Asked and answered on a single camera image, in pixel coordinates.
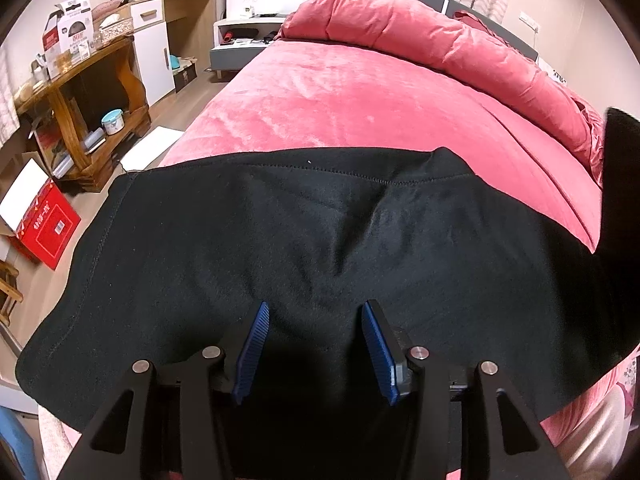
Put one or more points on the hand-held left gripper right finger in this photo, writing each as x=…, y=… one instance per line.
x=377, y=350

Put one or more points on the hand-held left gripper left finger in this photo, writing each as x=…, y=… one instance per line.
x=252, y=345

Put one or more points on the black pants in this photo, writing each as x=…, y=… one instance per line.
x=300, y=240

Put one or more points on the white paper sheet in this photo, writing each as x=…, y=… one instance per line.
x=150, y=149

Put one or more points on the person's pink clothing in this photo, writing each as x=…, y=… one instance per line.
x=600, y=425

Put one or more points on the red cardboard box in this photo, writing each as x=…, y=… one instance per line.
x=47, y=220

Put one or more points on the pink bed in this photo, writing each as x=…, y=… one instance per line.
x=350, y=110

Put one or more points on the small wooden stool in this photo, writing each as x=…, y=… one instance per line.
x=7, y=290

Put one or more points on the blue plastic stool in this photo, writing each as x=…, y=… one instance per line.
x=15, y=445

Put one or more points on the teal lidded pot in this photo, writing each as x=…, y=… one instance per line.
x=112, y=122

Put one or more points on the white grey nightstand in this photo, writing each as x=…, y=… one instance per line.
x=240, y=47

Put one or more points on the brown wooden console table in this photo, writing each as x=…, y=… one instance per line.
x=65, y=110

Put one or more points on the wooden desk with white cabinet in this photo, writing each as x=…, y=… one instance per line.
x=152, y=50

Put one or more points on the pink duvet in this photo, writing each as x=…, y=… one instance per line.
x=400, y=25

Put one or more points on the pink ruffled pillow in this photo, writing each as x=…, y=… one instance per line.
x=472, y=21

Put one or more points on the tissue box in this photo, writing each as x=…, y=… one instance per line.
x=115, y=29

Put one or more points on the white red product box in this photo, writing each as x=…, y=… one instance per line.
x=70, y=30

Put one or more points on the white wall outlet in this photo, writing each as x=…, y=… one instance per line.
x=529, y=20

